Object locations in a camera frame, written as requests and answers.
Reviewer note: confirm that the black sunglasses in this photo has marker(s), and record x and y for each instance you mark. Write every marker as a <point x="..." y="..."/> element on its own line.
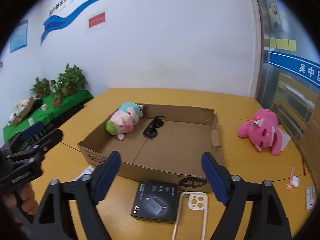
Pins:
<point x="151" y="131"/>

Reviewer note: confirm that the white earbuds case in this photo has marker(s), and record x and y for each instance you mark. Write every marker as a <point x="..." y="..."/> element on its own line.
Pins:
<point x="295" y="181"/>

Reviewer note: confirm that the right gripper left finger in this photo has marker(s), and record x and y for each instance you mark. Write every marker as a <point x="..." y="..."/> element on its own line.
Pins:
<point x="53" y="219"/>

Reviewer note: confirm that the red white wall notice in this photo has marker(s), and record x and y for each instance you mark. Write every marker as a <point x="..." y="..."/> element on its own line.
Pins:
<point x="96" y="21"/>

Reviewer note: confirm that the person's left hand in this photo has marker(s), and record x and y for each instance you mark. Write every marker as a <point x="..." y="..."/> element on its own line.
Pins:
<point x="27" y="195"/>

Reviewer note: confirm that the white folding phone stand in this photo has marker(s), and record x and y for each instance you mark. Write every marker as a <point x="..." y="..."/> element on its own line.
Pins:
<point x="87" y="171"/>

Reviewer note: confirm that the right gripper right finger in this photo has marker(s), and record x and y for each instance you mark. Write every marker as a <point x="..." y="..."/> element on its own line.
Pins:
<point x="267" y="220"/>

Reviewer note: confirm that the black charger box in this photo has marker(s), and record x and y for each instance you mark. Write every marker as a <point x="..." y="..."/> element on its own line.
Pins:
<point x="155" y="202"/>

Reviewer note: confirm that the pig plush toy green hair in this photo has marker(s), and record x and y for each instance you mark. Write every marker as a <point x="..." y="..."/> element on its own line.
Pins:
<point x="124" y="119"/>

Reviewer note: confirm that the potted green plant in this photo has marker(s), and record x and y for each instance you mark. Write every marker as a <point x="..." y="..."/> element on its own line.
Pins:
<point x="69" y="82"/>
<point x="41" y="88"/>

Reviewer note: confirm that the pink bear plush toy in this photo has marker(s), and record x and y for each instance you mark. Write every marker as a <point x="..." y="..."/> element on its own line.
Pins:
<point x="263" y="132"/>

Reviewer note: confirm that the beige clear phone case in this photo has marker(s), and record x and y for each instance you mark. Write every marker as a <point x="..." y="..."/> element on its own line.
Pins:
<point x="192" y="213"/>

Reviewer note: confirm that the blue framed wall poster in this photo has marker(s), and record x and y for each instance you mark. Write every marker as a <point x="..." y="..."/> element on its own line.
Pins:
<point x="18" y="37"/>

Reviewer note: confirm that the white small stand device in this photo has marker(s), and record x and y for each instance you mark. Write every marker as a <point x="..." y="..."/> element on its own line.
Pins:
<point x="310" y="197"/>

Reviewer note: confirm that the pink pen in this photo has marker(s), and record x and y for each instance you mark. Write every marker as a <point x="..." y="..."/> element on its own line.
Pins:
<point x="289" y="184"/>

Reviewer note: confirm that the brown cardboard box tray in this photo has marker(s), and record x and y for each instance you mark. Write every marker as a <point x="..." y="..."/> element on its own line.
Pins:
<point x="174" y="156"/>

